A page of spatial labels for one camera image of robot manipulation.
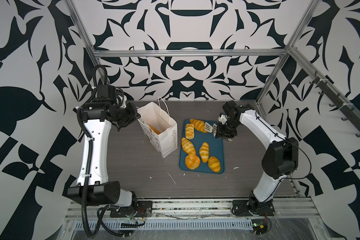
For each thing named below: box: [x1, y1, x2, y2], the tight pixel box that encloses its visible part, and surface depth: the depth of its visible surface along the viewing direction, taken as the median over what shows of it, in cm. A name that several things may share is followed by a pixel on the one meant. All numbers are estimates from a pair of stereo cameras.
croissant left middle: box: [181, 137, 197, 155], surface depth 93 cm
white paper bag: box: [137, 96, 178, 159], surface depth 83 cm
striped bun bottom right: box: [208, 156, 221, 173], surface depth 87 cm
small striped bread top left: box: [185, 123, 195, 140], surface depth 100 cm
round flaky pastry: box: [185, 153, 201, 170], surface depth 88 cm
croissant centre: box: [199, 142, 210, 163], surface depth 92 cm
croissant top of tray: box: [189, 118, 208, 133], surface depth 103 cm
